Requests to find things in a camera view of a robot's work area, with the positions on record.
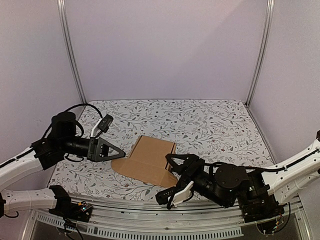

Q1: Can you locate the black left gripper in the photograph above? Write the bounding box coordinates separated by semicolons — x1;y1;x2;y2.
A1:
59;136;126;162

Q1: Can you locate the brown cardboard box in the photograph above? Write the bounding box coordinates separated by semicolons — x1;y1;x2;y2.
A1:
111;135;178;188

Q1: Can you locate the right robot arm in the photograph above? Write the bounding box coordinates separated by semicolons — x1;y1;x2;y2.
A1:
156;136;320;221

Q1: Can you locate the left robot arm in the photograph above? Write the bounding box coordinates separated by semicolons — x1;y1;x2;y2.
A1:
0;111;126;222

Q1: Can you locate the floral patterned table mat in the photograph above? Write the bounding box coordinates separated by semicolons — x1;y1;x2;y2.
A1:
49;99;274;201

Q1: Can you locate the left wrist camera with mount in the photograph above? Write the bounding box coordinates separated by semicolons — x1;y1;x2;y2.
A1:
90;114;114;139

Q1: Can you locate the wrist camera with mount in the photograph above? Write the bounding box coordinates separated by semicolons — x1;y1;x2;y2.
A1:
155;181;194;210
90;114;114;139

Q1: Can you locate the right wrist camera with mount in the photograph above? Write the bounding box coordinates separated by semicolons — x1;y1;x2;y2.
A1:
155;181;194;210

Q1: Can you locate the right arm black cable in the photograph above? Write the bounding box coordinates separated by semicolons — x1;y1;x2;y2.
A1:
207;161;288;176

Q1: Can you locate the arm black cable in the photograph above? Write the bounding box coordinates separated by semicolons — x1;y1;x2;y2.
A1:
207;161;288;176
42;103;105;141

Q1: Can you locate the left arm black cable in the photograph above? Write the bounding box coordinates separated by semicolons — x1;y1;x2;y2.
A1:
42;103;105;141

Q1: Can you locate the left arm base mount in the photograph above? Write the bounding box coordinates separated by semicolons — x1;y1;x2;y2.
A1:
48;200;93;223

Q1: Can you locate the aluminium front rail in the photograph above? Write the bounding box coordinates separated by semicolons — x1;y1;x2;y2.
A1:
20;192;313;240

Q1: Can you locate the left aluminium frame post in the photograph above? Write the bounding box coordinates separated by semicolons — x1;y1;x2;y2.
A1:
56;0;88;104

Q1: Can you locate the aluminium frame post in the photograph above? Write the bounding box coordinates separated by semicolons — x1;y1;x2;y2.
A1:
56;0;88;104
245;0;275;108

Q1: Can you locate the right aluminium frame post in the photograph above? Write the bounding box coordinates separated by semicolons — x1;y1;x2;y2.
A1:
245;0;275;108

